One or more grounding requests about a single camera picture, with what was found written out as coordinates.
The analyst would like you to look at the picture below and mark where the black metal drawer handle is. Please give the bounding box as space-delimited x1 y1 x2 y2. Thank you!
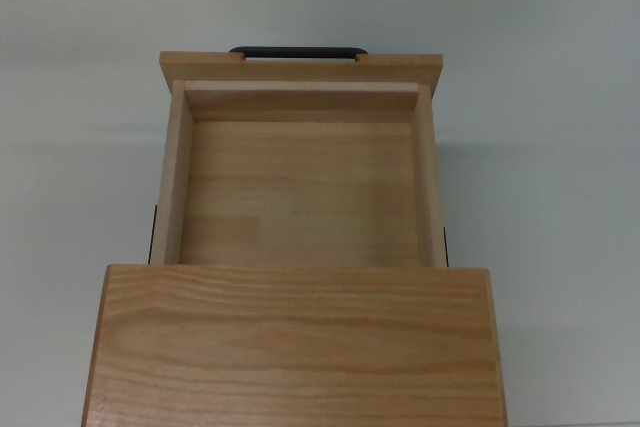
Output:
228 45 369 65

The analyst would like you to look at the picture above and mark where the wooden two-drawer cabinet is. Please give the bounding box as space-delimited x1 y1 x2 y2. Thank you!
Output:
82 262 509 427

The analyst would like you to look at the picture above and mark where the wooden drawer with handle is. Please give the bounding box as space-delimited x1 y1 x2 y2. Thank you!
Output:
152 45 446 268

